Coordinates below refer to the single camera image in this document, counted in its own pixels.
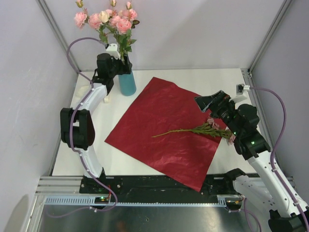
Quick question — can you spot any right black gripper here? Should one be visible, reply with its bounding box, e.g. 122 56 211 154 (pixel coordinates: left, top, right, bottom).
193 90 241 136

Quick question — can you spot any dark mauve rose stem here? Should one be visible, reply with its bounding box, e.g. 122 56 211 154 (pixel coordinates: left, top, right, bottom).
152 117 236 145

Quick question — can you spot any pink rose stem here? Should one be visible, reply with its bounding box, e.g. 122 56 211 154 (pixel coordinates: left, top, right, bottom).
73 0 114 45
119 1 140 55
106 0 125 56

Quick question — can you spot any dark red wrapping paper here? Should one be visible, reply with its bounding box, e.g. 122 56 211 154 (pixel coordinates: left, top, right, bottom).
106 77 227 190

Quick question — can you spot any cream ribbon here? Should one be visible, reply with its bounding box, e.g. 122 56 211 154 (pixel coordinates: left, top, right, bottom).
74 83 108 104

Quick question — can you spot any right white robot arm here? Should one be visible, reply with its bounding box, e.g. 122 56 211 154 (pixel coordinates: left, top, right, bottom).
195 90 309 232

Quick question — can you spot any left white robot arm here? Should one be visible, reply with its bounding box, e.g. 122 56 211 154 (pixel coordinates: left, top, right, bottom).
60 53 132 193

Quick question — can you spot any teal conical vase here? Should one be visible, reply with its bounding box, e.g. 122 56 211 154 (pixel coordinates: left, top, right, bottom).
118 72 136 96

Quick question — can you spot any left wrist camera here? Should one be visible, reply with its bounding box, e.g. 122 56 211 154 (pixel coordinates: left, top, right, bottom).
105 43 121 59

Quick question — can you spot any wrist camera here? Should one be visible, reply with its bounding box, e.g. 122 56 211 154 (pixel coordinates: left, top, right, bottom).
105 43 121 59
230 84 250 103

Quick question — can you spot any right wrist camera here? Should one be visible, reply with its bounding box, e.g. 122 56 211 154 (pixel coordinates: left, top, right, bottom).
230 84 250 103

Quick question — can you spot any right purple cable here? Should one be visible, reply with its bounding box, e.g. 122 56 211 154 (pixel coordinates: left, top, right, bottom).
242 87 309 232

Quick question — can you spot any purple cable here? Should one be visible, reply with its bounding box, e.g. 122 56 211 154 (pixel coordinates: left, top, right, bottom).
66 37 119 213
242 87 309 232

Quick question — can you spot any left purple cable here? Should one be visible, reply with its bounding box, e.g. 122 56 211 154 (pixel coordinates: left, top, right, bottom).
66 37 119 213

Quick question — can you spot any grey slotted cable duct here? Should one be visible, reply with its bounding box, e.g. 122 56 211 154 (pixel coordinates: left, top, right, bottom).
44 194 243 207

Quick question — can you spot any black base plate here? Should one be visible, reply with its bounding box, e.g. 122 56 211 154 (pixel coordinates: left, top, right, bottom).
79 174 243 205

